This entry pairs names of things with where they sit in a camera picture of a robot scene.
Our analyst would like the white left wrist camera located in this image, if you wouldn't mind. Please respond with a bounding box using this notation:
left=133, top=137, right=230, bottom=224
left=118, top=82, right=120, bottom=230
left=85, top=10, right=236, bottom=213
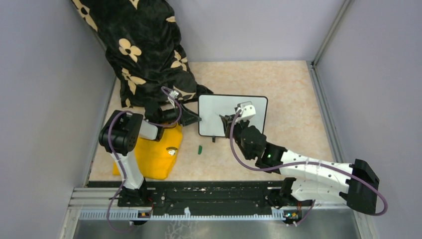
left=167, top=90, right=179, bottom=108

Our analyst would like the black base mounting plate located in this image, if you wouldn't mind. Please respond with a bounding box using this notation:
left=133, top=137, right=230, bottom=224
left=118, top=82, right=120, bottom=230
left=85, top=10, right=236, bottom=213
left=117, top=180, right=314, bottom=219

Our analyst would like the aluminium frame rail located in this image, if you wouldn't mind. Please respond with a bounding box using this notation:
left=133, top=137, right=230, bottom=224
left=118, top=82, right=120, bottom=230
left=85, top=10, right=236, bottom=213
left=308, top=0, right=368, bottom=163

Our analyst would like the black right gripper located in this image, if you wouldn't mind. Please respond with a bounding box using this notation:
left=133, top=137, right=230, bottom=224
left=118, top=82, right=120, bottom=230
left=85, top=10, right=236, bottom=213
left=222, top=114, right=252, bottom=160

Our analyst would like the white whiteboard black frame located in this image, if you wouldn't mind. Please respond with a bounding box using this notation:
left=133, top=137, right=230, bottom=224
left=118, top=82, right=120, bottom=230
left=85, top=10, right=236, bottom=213
left=198, top=94, right=268, bottom=137

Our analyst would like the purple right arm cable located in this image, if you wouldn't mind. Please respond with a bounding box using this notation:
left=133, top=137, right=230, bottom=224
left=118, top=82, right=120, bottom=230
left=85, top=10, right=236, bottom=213
left=229, top=110, right=389, bottom=227

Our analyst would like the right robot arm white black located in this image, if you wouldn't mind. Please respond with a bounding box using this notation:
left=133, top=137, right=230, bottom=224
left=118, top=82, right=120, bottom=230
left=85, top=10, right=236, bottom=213
left=220, top=114, right=388, bottom=216

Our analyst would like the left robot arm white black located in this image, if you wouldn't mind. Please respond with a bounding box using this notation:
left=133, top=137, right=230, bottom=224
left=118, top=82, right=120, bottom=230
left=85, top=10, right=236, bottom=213
left=99, top=101, right=201, bottom=207

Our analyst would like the yellow folded cloth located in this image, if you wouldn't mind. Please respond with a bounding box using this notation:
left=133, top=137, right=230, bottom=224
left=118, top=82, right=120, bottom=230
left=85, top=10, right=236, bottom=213
left=128, top=121, right=183, bottom=180

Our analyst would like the black floral blanket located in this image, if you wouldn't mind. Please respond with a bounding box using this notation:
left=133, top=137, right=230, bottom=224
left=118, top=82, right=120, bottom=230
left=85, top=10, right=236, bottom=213
left=73, top=0, right=211, bottom=108

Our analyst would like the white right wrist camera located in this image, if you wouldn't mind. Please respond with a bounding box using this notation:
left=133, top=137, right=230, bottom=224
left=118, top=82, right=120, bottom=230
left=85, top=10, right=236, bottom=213
left=235, top=101, right=256, bottom=123

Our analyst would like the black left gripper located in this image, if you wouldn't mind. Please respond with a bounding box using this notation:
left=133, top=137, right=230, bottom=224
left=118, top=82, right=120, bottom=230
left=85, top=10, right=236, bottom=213
left=158, top=100, right=202, bottom=126

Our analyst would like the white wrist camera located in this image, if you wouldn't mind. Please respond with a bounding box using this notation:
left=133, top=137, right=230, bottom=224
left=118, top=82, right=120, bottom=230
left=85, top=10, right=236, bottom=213
left=235, top=101, right=256, bottom=123
left=167, top=90, right=179, bottom=108

